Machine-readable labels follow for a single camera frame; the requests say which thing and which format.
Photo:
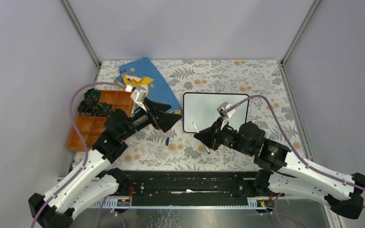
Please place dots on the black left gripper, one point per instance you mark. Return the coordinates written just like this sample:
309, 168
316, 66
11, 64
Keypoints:
165, 120

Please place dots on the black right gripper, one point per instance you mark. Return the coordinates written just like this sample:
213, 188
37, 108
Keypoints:
209, 137

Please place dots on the white whiteboard black frame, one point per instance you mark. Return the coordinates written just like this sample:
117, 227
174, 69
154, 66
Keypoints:
200, 109

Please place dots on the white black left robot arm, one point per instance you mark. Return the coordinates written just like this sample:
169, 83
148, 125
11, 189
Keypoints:
59, 206

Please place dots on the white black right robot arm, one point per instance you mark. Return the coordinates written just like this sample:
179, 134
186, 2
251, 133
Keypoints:
282, 171

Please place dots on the blue Pikachu cloth bag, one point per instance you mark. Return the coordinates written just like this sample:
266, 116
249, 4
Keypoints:
144, 73

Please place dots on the dark patterned cloth roll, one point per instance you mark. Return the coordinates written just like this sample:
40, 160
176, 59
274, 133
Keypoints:
102, 109
87, 107
93, 94

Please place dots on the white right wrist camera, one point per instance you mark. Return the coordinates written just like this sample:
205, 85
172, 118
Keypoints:
226, 112

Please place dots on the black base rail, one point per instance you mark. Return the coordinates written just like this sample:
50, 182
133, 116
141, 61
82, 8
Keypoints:
149, 183

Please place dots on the aluminium frame post right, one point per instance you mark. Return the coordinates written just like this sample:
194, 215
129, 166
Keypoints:
304, 24

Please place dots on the aluminium frame post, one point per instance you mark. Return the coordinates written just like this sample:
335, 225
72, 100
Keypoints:
80, 32
304, 24

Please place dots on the aluminium frame post left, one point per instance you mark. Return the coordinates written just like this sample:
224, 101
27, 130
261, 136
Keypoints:
80, 32

